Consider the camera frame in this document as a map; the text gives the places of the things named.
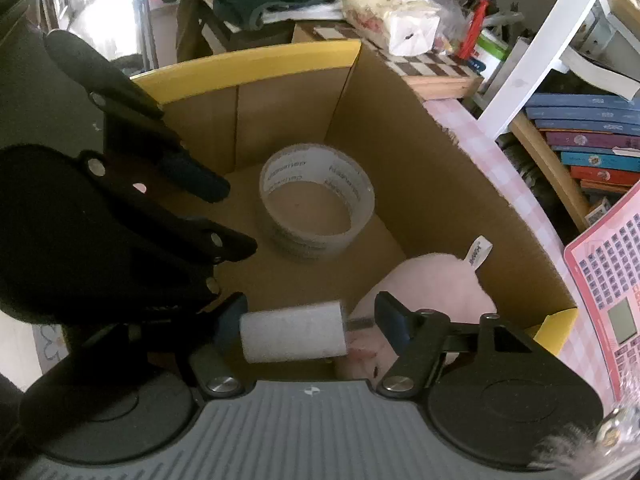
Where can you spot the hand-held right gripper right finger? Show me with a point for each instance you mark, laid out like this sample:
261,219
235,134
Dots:
395,325

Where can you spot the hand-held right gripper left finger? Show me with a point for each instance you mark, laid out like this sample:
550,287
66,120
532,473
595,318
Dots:
230,320

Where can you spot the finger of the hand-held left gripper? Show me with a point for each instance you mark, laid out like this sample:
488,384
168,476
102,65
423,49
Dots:
225,247
200,180

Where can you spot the pink pig plush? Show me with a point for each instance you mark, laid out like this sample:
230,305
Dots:
430,280

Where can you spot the clear tape roll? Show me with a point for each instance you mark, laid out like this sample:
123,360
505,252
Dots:
300,247

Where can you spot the yellow cardboard box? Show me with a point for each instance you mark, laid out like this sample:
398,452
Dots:
440,185

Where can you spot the pink learning tablet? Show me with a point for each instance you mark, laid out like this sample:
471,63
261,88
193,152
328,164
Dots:
605,280

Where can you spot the grey fluffy cuff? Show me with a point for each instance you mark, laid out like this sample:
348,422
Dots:
575,445

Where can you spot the checkered chessboard box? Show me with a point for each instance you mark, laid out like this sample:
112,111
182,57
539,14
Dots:
435,75

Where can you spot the tissue pack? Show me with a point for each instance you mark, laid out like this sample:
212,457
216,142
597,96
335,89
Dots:
395,15

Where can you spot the row of blue books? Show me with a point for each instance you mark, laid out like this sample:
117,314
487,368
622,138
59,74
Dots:
590,135

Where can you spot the white green pen cup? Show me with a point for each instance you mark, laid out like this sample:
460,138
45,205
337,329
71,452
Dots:
487,50

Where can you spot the white bookshelf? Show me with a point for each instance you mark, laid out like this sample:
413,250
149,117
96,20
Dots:
525,60

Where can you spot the open white book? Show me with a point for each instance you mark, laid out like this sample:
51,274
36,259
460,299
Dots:
595,72

